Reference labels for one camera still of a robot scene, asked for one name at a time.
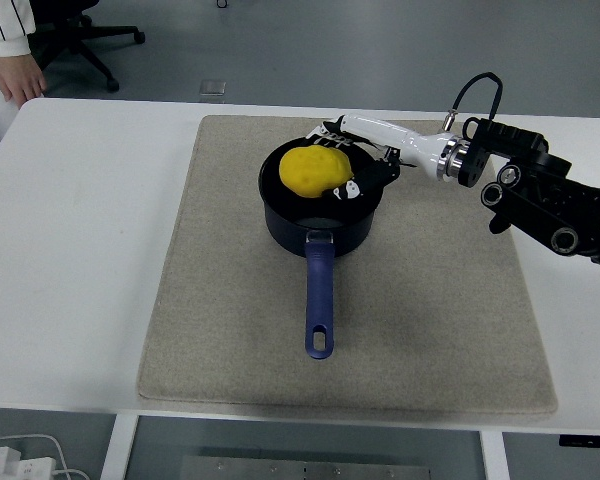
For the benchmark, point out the person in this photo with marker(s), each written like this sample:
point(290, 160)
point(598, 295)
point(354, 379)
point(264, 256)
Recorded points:
point(2, 25)

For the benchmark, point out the black table control panel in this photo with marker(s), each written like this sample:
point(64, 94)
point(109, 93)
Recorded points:
point(590, 441)

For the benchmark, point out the grey metal plate with screws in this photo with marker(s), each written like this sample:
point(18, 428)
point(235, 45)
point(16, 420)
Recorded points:
point(305, 470)

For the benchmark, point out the black office chair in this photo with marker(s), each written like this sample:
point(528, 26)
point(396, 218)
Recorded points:
point(75, 35)

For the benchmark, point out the person's hand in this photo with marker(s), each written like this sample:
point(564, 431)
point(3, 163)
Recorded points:
point(17, 77)

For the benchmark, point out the white power strip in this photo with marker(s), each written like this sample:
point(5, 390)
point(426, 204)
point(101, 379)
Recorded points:
point(15, 465)

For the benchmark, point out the white table leg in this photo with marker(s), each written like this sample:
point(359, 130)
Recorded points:
point(117, 450)
point(495, 457)

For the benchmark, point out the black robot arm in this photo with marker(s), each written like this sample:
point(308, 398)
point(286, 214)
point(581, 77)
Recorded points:
point(555, 200)

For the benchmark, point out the beige fabric mat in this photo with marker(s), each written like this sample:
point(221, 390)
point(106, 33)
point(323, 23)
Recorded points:
point(230, 300)

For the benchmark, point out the yellow potato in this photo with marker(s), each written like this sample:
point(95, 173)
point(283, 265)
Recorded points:
point(310, 170)

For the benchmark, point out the grey floor socket plate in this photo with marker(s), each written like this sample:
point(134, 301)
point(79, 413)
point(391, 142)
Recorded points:
point(213, 87)

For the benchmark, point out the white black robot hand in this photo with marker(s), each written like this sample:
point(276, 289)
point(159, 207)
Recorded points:
point(405, 142)

